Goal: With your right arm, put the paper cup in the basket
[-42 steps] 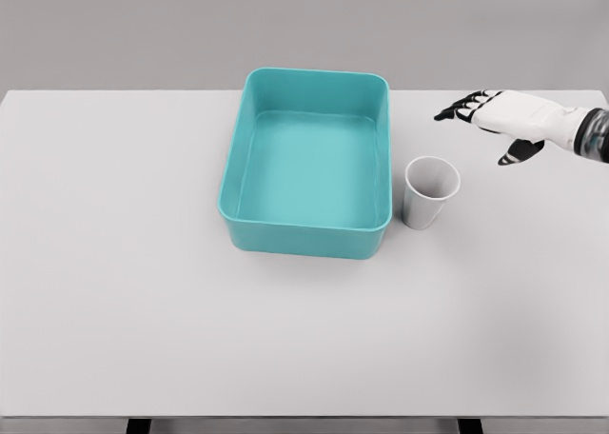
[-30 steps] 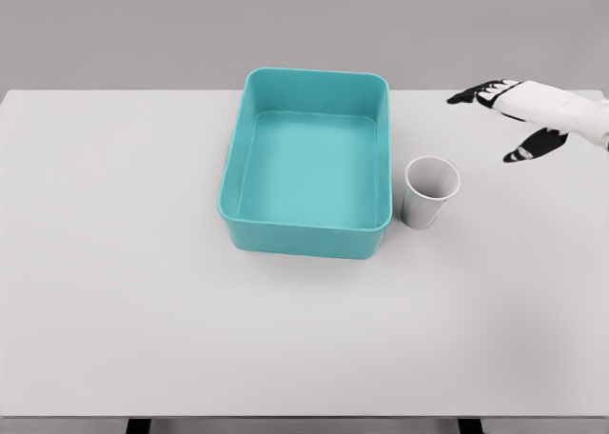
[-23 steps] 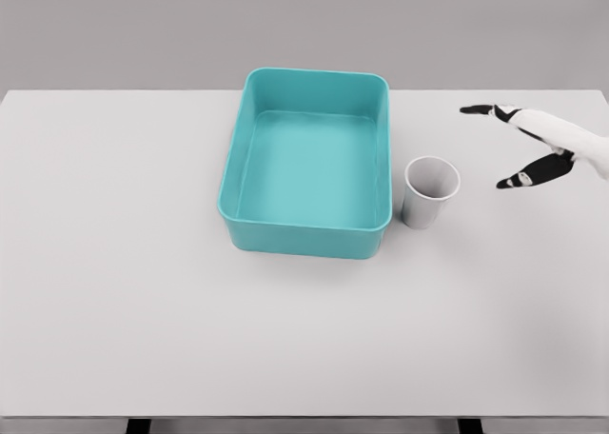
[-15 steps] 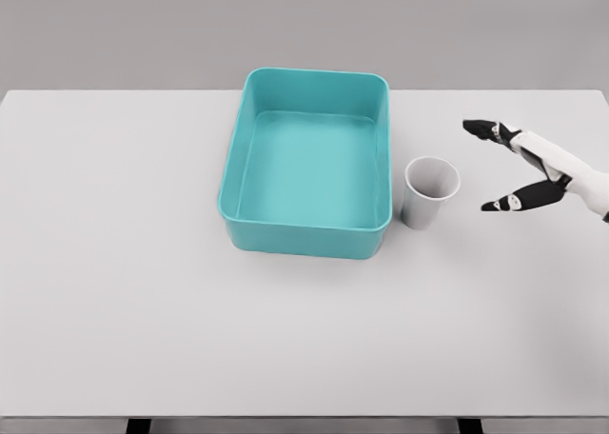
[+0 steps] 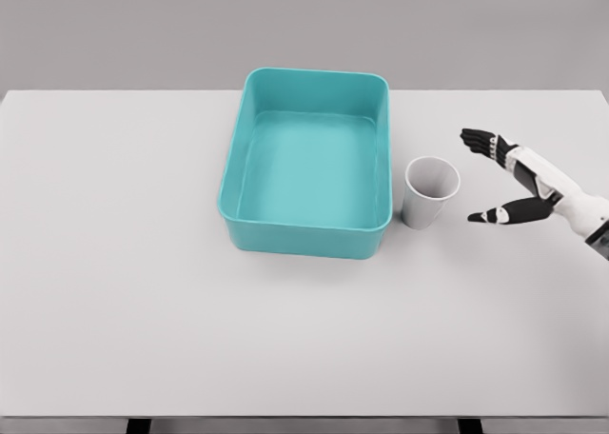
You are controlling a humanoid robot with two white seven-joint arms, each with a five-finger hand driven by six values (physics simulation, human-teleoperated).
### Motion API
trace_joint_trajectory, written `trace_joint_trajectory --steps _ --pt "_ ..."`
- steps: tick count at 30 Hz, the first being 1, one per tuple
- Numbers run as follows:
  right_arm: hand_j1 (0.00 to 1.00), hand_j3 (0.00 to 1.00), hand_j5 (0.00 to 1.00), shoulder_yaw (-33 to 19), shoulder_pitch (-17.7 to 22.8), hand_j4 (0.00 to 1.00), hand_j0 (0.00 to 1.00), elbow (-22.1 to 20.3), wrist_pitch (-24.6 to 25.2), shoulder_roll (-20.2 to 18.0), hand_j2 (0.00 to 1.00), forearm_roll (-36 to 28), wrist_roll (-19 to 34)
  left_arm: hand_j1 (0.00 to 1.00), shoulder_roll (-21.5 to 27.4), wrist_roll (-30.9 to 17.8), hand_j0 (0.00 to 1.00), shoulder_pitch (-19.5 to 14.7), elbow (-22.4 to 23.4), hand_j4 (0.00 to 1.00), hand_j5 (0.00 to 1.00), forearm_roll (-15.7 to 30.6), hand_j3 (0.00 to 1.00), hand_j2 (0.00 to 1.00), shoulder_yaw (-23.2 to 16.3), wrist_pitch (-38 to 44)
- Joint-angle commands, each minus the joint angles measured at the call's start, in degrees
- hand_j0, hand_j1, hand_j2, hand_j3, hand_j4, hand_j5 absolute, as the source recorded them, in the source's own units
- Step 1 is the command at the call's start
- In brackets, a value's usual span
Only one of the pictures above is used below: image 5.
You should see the white paper cup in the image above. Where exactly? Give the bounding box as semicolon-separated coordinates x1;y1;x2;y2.
401;155;462;230

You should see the teal plastic basket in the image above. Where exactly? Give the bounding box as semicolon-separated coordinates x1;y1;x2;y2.
217;67;395;262

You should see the white table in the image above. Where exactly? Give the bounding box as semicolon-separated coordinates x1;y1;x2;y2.
0;89;609;434

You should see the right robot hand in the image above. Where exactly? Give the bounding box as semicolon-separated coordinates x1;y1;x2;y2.
459;128;587;227

